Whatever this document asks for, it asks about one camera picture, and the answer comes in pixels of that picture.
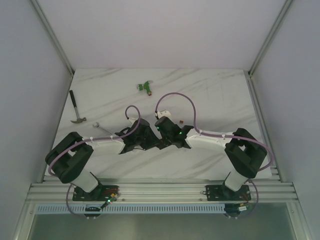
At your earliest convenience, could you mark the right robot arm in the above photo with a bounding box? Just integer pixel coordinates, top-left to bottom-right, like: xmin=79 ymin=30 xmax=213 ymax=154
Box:
xmin=155 ymin=116 xmax=268 ymax=200

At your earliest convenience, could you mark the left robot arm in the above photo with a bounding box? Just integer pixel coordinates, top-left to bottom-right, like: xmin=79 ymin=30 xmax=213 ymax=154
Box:
xmin=45 ymin=119 xmax=162 ymax=201

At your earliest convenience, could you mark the silver open-end wrench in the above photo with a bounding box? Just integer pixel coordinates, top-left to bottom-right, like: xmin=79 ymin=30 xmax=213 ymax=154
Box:
xmin=92 ymin=122 xmax=112 ymax=135

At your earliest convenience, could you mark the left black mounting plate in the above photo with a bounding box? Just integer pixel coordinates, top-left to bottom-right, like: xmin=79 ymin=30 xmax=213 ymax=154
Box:
xmin=72 ymin=184 xmax=119 ymax=202

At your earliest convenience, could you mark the black mounting plate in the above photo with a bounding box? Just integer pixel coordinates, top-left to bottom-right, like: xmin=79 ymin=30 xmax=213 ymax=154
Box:
xmin=72 ymin=184 xmax=119 ymax=202
xmin=202 ymin=185 xmax=252 ymax=202

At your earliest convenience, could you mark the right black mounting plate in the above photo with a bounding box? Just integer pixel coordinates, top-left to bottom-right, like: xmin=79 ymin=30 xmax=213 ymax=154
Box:
xmin=202 ymin=185 xmax=252 ymax=202

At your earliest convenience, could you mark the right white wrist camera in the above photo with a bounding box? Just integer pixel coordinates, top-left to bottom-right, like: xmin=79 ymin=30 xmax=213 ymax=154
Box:
xmin=155 ymin=110 xmax=172 ymax=120

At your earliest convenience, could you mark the white slotted cable duct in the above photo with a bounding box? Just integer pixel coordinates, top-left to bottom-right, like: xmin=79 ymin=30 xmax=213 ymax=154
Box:
xmin=34 ymin=202 xmax=286 ymax=215

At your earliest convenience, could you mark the claw hammer black handle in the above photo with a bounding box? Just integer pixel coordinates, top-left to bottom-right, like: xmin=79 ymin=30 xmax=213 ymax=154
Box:
xmin=69 ymin=90 xmax=87 ymax=124

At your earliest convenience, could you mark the right aluminium frame post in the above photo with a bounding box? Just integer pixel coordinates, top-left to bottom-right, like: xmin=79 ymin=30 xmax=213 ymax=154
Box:
xmin=247 ymin=0 xmax=294 ymax=76

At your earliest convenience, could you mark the aluminium frame post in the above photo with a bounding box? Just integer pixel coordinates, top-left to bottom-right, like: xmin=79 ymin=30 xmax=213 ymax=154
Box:
xmin=247 ymin=0 xmax=294 ymax=76
xmin=30 ymin=0 xmax=75 ymax=76

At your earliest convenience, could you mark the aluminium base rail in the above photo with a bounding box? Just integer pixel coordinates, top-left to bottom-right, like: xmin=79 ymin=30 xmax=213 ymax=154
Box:
xmin=26 ymin=177 xmax=298 ymax=203

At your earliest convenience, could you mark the left aluminium frame post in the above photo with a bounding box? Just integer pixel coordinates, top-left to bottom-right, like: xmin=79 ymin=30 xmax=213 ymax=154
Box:
xmin=30 ymin=0 xmax=75 ymax=76

